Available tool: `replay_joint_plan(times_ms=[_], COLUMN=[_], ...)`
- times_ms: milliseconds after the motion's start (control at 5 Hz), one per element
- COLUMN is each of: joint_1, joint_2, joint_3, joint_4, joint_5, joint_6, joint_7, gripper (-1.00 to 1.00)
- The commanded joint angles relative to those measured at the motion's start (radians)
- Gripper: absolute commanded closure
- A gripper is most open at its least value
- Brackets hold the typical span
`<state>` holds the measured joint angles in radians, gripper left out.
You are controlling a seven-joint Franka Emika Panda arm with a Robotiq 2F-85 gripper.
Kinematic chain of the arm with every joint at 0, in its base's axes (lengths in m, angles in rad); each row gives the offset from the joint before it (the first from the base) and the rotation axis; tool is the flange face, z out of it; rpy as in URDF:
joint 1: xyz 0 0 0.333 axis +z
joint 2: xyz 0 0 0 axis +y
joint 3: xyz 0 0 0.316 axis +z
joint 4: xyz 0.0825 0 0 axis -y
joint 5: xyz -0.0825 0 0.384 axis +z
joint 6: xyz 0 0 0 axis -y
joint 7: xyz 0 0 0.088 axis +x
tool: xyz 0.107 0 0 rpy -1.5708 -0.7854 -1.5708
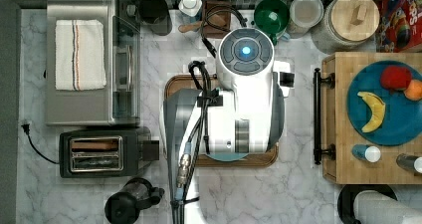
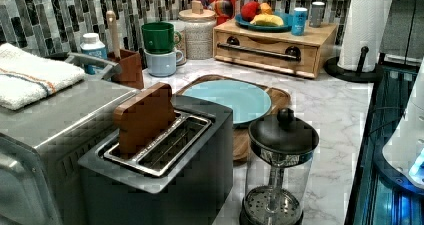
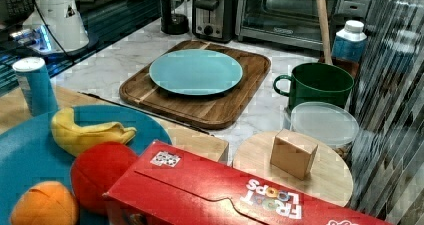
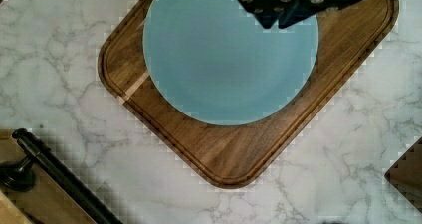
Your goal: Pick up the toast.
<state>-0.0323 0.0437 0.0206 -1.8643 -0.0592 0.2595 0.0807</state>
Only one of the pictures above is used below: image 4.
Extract walnut wooden cutting board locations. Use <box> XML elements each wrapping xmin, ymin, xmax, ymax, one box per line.
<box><xmin>98</xmin><ymin>0</ymin><xmax>399</xmax><ymax>189</ymax></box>

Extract light blue round plate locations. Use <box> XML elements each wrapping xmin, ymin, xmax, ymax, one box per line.
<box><xmin>143</xmin><ymin>0</ymin><xmax>318</xmax><ymax>125</ymax></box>

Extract bamboo block with black handle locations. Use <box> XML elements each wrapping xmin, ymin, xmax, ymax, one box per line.
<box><xmin>0</xmin><ymin>127</ymin><xmax>124</xmax><ymax>224</ymax></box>

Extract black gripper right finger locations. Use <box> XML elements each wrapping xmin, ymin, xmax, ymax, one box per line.
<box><xmin>278</xmin><ymin>0</ymin><xmax>370</xmax><ymax>29</ymax></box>

